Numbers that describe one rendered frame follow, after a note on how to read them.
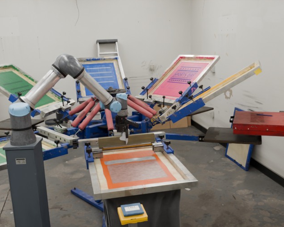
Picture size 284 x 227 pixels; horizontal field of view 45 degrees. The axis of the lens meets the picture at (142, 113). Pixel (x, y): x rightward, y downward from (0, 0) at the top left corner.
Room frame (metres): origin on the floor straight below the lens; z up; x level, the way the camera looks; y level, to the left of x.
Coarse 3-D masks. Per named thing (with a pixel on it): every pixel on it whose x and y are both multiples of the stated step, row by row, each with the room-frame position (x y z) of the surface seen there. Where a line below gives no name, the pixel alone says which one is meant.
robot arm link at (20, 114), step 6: (12, 108) 1.92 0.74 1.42; (18, 108) 1.92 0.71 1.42; (24, 108) 1.93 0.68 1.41; (12, 114) 1.91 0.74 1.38; (18, 114) 1.91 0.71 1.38; (24, 114) 1.93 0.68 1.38; (30, 114) 1.98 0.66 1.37; (12, 120) 1.92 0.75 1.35; (18, 120) 1.91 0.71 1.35; (24, 120) 1.92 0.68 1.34; (30, 120) 1.96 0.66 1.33; (12, 126) 1.92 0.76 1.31; (18, 126) 1.91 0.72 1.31; (24, 126) 1.92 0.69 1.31; (30, 126) 1.96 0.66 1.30
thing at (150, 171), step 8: (128, 152) 2.41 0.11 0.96; (136, 152) 2.40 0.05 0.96; (144, 152) 2.40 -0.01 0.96; (152, 152) 2.39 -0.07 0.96; (144, 160) 2.23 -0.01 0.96; (152, 160) 2.22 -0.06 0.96; (160, 160) 2.22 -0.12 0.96; (136, 168) 2.09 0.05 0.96; (144, 168) 2.08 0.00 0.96; (152, 168) 2.08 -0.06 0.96; (160, 168) 2.07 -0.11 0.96; (144, 176) 1.96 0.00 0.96; (152, 176) 1.95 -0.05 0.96; (160, 176) 1.95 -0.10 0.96; (168, 176) 1.94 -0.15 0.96; (144, 184) 1.84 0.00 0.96
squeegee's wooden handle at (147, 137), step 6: (150, 132) 2.40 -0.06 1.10; (102, 138) 2.31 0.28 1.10; (108, 138) 2.31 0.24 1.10; (114, 138) 2.32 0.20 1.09; (132, 138) 2.35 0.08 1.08; (138, 138) 2.36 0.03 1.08; (144, 138) 2.37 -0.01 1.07; (150, 138) 2.38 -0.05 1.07; (102, 144) 2.31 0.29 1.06; (108, 144) 2.31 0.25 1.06; (114, 144) 2.32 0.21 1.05; (120, 144) 2.33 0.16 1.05
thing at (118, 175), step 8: (104, 160) 2.26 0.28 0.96; (104, 168) 2.11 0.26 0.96; (112, 168) 2.10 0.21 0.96; (120, 168) 2.10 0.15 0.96; (128, 168) 2.09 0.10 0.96; (112, 176) 1.97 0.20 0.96; (120, 176) 1.97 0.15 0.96; (128, 176) 1.97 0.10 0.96; (136, 176) 1.96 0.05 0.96; (112, 184) 1.86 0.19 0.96; (120, 184) 1.85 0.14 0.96; (128, 184) 1.85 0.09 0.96; (136, 184) 1.84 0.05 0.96
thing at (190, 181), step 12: (168, 156) 2.22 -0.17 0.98; (180, 168) 1.97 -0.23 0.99; (96, 180) 1.84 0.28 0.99; (180, 180) 1.80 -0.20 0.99; (192, 180) 1.79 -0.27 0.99; (96, 192) 1.68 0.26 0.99; (108, 192) 1.68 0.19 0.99; (120, 192) 1.70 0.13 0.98; (132, 192) 1.71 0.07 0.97; (144, 192) 1.72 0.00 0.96
